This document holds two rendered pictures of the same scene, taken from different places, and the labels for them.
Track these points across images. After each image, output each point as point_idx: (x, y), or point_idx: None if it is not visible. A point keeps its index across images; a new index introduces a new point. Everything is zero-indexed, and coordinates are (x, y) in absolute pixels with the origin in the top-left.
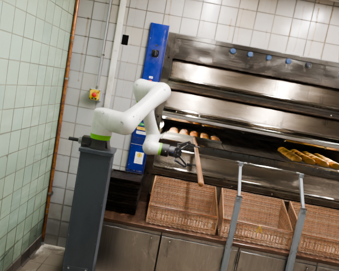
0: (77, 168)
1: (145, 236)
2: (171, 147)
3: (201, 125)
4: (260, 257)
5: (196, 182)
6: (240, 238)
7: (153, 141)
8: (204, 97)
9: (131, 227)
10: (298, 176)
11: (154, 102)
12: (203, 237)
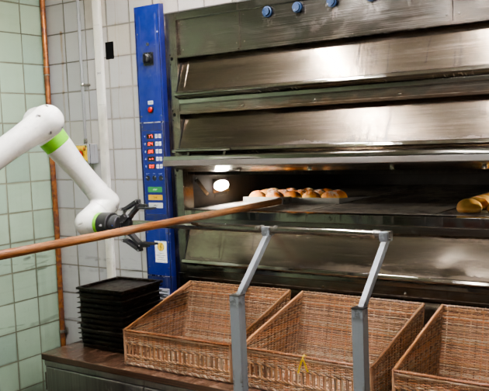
0: None
1: (122, 389)
2: (112, 216)
3: (257, 171)
4: None
5: (265, 286)
6: (275, 387)
7: (88, 211)
8: (243, 115)
9: (101, 374)
10: (378, 238)
11: (12, 141)
12: (204, 386)
